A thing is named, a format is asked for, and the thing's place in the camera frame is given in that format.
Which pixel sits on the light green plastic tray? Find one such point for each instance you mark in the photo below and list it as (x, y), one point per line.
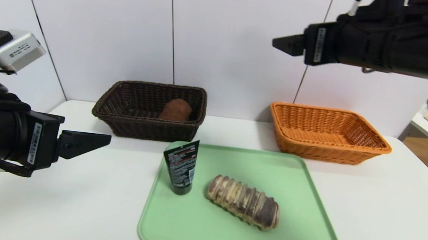
(205, 227)

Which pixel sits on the dark green cosmetic tube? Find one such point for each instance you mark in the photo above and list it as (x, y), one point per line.
(181, 168)

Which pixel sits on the marbled sliced bread loaf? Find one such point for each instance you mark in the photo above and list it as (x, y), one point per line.
(243, 202)

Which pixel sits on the orange wicker basket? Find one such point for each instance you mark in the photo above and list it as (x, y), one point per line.
(315, 151)

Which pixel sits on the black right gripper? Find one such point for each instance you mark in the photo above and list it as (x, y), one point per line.
(317, 44)

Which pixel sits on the dark brown wicker basket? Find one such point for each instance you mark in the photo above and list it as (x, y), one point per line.
(136, 128)

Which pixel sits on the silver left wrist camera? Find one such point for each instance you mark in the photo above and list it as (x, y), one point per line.
(16, 51)

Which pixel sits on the brown towel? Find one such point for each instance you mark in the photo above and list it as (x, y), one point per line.
(176, 111)

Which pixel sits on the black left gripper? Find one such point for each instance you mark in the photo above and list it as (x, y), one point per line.
(43, 143)

